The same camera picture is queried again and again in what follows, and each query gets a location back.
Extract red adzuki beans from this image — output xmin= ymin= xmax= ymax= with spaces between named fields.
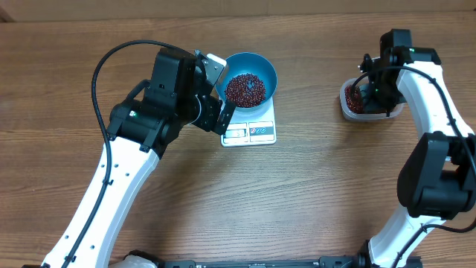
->
xmin=225 ymin=73 xmax=266 ymax=108

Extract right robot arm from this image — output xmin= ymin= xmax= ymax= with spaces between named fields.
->
xmin=350 ymin=29 xmax=475 ymax=267

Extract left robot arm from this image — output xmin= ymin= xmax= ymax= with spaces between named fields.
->
xmin=40 ymin=48 xmax=235 ymax=267

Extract white digital kitchen scale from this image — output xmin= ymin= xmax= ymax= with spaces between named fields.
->
xmin=220 ymin=98 xmax=277 ymax=147

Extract teal plastic bowl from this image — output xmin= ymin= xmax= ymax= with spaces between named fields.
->
xmin=216 ymin=52 xmax=278 ymax=112

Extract clear plastic container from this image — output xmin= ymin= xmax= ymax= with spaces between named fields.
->
xmin=339 ymin=78 xmax=405 ymax=122

